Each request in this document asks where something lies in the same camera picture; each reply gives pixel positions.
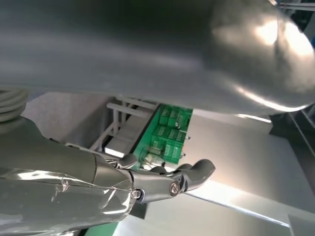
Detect green printed cartons stack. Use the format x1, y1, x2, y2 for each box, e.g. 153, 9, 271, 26
147, 105, 193, 165

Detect steel workbench table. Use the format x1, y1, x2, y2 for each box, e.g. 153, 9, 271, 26
116, 109, 315, 236

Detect white table with green top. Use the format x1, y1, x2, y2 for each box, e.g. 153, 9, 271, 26
84, 95, 195, 236

